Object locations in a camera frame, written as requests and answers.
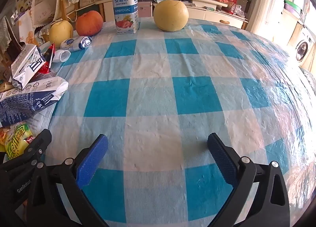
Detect white orange-print table cover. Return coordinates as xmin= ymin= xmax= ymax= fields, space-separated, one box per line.
xmin=10 ymin=12 xmax=41 ymax=45

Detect white bottle cap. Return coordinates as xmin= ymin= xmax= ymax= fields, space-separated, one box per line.
xmin=53 ymin=50 xmax=71 ymax=63

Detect round yellow fruit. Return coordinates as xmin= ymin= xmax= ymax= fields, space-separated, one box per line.
xmin=153 ymin=0 xmax=189 ymax=32

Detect red gift bag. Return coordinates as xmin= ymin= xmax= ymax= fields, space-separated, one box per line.
xmin=223 ymin=0 xmax=241 ymax=14

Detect green yellow snack packet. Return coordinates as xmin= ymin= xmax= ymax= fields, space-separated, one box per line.
xmin=0 ymin=122 xmax=34 ymax=161

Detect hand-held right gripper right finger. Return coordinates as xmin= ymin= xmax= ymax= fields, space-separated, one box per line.
xmin=207 ymin=133 xmax=290 ymax=227

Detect stack of plastic basins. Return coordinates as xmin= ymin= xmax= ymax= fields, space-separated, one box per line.
xmin=283 ymin=0 xmax=303 ymax=18

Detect yellow pear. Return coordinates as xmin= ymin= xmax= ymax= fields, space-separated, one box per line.
xmin=49 ymin=20 xmax=74 ymax=48

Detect white washing machine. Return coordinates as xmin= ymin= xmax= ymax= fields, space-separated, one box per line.
xmin=288 ymin=23 xmax=316 ymax=66

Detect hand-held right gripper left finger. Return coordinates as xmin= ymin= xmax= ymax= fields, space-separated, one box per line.
xmin=26 ymin=134 xmax=109 ymax=227

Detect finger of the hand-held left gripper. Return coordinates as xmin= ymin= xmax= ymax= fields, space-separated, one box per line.
xmin=0 ymin=129 xmax=52 ymax=176

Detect white milk carton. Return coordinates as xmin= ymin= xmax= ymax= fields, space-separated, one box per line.
xmin=10 ymin=45 xmax=47 ymax=89

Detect cream tv cabinet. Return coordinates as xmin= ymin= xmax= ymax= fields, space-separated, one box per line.
xmin=96 ymin=0 xmax=250 ymax=30

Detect red snack wrapper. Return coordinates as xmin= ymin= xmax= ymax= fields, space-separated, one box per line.
xmin=37 ymin=42 xmax=55 ymax=75

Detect red apple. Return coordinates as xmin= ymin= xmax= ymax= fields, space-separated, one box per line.
xmin=75 ymin=11 xmax=103 ymax=36

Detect pink storage case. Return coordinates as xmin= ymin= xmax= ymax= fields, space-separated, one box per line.
xmin=137 ymin=1 xmax=153 ymax=18

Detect white curtain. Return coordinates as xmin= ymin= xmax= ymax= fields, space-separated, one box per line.
xmin=249 ymin=0 xmax=289 ymax=40

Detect white yogurt drink carton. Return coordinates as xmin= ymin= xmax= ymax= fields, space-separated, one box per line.
xmin=112 ymin=0 xmax=139 ymax=35

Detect white pouch with foil end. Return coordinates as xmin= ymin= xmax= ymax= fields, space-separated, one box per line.
xmin=60 ymin=36 xmax=92 ymax=52

